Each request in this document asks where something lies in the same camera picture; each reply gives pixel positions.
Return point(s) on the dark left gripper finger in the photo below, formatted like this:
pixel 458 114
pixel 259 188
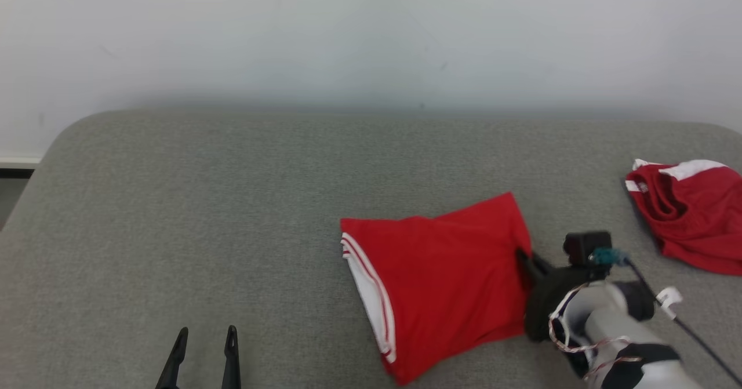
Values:
pixel 174 368
pixel 232 366

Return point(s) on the white wall baseboard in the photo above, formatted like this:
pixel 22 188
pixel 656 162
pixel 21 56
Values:
pixel 17 163

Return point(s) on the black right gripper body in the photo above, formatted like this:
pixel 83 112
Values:
pixel 545 296

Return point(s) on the red basketball jersey white sleeves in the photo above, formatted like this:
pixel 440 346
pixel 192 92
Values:
pixel 452 279

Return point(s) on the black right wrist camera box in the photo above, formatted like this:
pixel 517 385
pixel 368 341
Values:
pixel 585 247

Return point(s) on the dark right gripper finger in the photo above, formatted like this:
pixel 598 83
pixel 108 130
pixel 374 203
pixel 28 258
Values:
pixel 532 264

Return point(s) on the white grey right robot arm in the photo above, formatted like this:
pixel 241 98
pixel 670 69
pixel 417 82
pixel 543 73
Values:
pixel 614 325

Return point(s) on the red basketball shorts white trim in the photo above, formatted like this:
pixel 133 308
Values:
pixel 695 221

